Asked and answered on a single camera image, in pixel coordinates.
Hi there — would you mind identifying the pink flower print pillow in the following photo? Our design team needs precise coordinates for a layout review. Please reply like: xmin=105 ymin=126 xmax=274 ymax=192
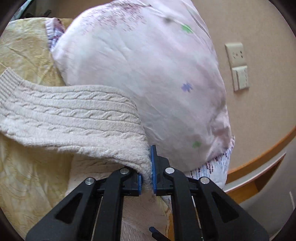
xmin=50 ymin=0 xmax=232 ymax=173

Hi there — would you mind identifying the wooden bed headboard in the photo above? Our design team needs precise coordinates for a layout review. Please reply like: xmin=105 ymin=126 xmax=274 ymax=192
xmin=223 ymin=126 xmax=296 ymax=204

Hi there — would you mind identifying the yellow orange paisley bed sheet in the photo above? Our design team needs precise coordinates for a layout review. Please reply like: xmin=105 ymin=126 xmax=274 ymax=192
xmin=0 ymin=18 xmax=77 ymax=240

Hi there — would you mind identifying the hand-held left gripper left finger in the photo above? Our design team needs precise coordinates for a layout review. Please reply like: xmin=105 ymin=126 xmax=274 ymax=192
xmin=25 ymin=168 xmax=142 ymax=241

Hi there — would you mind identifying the beige wall switch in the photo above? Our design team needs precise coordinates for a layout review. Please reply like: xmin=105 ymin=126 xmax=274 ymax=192
xmin=231 ymin=65 xmax=250 ymax=91

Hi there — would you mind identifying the cream cable-knit blanket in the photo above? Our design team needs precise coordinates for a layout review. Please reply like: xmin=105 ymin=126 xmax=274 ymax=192
xmin=0 ymin=67 xmax=173 ymax=241

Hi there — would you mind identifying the beige wall socket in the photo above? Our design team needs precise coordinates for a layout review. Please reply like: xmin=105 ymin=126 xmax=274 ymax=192
xmin=225 ymin=42 xmax=246 ymax=68

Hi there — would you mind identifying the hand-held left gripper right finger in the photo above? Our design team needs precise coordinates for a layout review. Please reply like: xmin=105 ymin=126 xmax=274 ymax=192
xmin=150 ymin=145 xmax=270 ymax=241

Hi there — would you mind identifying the white tree print pillow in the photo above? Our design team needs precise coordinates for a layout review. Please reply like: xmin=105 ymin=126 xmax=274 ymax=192
xmin=45 ymin=18 xmax=236 ymax=190

